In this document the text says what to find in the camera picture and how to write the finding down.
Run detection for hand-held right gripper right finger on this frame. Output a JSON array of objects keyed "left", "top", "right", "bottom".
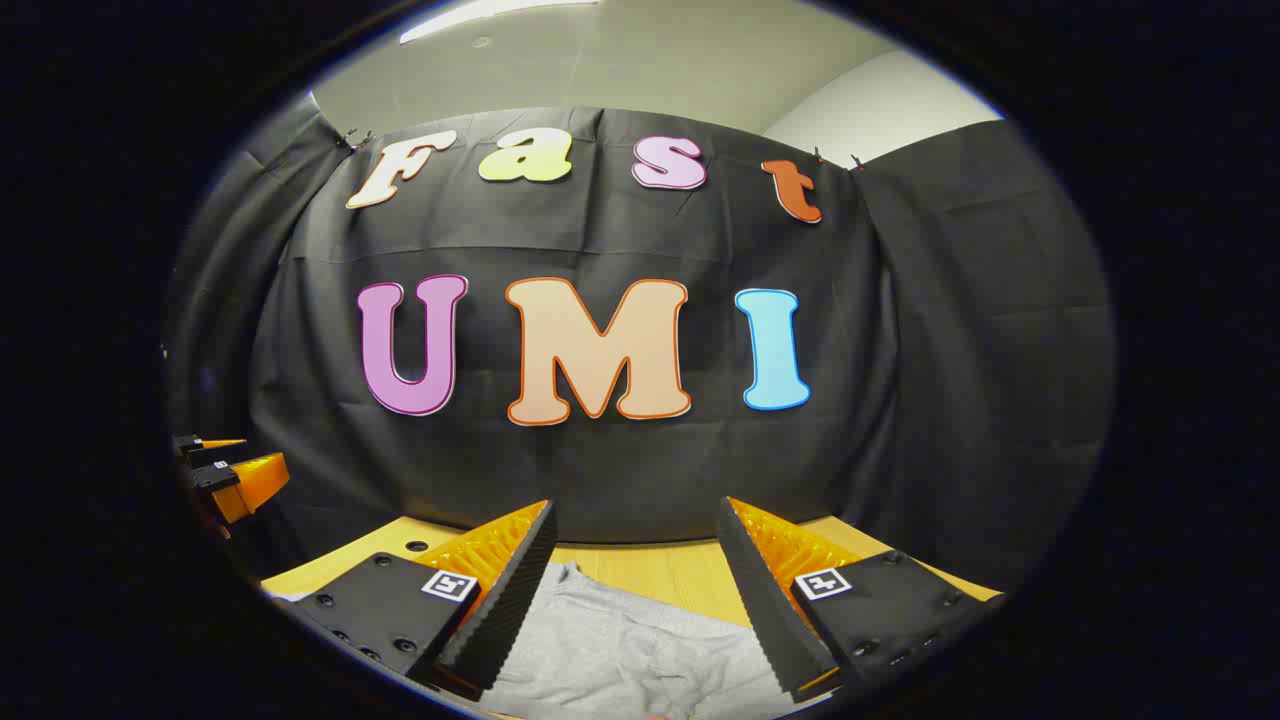
[{"left": 716, "top": 496, "right": 1003, "bottom": 701}]

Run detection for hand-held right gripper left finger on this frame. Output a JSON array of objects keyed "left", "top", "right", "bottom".
[{"left": 265, "top": 498, "right": 559, "bottom": 701}]

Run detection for grey sweatshirt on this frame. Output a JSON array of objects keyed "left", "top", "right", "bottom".
[{"left": 480, "top": 562, "right": 801, "bottom": 720}]

